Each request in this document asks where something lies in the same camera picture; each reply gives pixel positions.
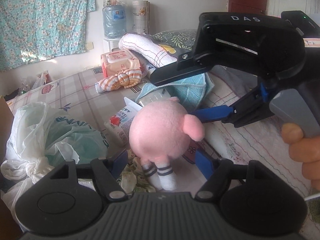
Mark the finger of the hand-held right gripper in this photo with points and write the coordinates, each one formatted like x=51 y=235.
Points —
x=212 y=113
x=175 y=71

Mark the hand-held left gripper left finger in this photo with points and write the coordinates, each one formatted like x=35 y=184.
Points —
x=120 y=162

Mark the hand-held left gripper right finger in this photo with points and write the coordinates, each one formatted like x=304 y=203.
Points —
x=203 y=165

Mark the teal towel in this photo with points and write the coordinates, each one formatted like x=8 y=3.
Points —
x=192 y=90

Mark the pink plush toy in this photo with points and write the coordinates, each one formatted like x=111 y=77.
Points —
x=160 y=127

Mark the orange striped towel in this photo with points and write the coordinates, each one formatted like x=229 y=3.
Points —
x=120 y=80

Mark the person's right hand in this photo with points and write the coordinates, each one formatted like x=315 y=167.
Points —
x=305 y=152

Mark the green floral cloth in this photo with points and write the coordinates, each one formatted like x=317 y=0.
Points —
x=132 y=177

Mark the green leaf pillow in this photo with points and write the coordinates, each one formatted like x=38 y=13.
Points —
x=180 y=37

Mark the white milk pouch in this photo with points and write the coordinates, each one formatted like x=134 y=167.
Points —
x=120 y=125

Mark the white rolled stitched blanket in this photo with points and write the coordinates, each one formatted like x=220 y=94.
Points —
x=142 y=46

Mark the white stitched quilt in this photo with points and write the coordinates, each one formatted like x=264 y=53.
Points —
x=255 y=145

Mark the peach wet wipes pack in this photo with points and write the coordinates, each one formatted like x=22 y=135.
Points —
x=120 y=60

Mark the floral printed roll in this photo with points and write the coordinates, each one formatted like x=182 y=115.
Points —
x=140 y=17

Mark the blue water bottle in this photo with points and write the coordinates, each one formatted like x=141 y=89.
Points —
x=113 y=22

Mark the white plastic bag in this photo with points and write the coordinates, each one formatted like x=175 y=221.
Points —
x=32 y=130

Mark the clear plastic bag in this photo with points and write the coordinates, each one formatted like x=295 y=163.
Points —
x=37 y=83

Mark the teal floral hanging cloth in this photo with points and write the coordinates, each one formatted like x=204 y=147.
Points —
x=37 y=17

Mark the beige wall socket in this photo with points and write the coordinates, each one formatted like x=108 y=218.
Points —
x=90 y=46

